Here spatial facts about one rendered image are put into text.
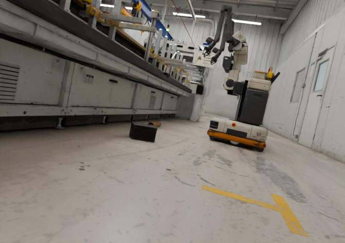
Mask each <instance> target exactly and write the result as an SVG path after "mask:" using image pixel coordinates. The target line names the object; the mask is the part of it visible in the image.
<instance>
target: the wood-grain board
mask: <svg viewBox="0 0 345 243"><path fill-rule="evenodd" d="M72 1H73V2H75V3H76V4H77V5H79V6H80V7H82V8H83V9H84V4H83V3H81V2H80V1H79V0H72ZM116 33H118V34H119V35H120V36H122V37H123V38H125V39H126V40H128V41H129V42H130V43H132V44H133V45H135V46H136V47H137V48H139V49H140V50H141V51H143V52H144V53H145V51H146V48H145V47H143V46H142V45H141V44H140V43H138V42H137V41H136V40H134V39H133V38H132V37H131V36H129V35H128V34H127V33H126V32H124V31H123V30H122V31H121V30H116Z"/></svg>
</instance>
